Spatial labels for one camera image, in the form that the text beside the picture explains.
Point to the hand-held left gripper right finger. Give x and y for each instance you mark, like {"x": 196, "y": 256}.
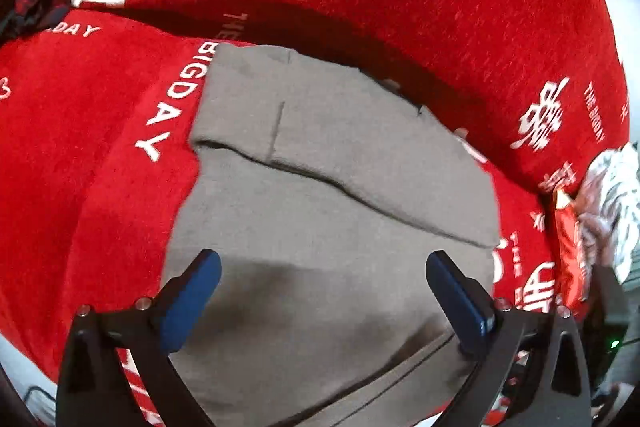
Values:
{"x": 457, "y": 302}

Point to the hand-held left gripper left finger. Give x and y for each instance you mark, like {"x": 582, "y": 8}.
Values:
{"x": 190, "y": 302}

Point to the grey knit sweater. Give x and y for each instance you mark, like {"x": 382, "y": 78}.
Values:
{"x": 320, "y": 187}

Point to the red foil packet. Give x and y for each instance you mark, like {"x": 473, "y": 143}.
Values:
{"x": 570, "y": 247}

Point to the white patterned cloth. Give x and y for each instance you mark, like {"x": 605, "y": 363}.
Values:
{"x": 612, "y": 202}

